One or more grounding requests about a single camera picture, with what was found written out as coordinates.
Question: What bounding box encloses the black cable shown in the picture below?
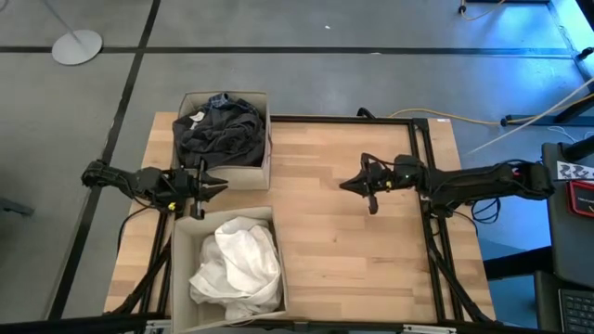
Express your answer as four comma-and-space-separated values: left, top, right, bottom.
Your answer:
116, 203, 157, 254

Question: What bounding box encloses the white floor cable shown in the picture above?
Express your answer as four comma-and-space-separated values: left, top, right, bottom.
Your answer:
466, 76, 594, 156

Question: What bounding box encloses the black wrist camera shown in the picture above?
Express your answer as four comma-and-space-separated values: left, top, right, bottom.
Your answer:
136, 166, 163, 191
393, 154, 426, 180

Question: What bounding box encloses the blue cable loop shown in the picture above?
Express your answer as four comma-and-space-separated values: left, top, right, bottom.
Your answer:
471, 197, 502, 225

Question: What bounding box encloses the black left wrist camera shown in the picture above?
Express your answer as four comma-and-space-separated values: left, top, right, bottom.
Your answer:
136, 166, 163, 191

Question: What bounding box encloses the red black device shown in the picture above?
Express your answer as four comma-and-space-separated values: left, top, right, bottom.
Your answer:
565, 179, 594, 219

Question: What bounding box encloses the cream white garment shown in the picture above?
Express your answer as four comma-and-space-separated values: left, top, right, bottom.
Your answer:
188, 234, 233, 305

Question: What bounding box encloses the black floor bar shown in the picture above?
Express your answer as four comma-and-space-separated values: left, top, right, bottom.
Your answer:
500, 92, 594, 127

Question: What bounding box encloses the black aluminium table frame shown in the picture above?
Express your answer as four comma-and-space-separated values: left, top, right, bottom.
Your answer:
104, 113, 496, 326

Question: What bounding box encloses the dark grey garment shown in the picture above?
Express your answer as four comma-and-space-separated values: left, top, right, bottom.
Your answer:
172, 107, 266, 169

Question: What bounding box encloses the blue plaid garment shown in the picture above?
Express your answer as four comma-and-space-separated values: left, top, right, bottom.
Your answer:
206, 92, 260, 117

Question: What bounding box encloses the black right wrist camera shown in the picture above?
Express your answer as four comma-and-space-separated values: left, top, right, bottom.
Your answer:
393, 154, 426, 180

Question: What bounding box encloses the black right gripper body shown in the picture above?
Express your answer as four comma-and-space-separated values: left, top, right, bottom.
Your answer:
360, 152, 427, 216

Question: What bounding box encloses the round base floor stand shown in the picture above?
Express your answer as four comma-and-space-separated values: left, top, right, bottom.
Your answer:
39, 0, 104, 67

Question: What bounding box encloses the black crossbar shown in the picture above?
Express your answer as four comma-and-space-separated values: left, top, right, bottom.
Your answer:
0, 313, 168, 334

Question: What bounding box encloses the white marker paper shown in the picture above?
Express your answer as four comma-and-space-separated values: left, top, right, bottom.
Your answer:
555, 160, 594, 183

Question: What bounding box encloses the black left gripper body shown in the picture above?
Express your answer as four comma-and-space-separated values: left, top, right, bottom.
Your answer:
157, 157, 209, 221

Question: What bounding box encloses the grey flat object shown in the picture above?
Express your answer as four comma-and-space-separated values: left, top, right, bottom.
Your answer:
0, 197, 36, 218

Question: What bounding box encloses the black keyboard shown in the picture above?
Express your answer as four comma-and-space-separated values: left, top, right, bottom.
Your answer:
558, 288, 594, 334

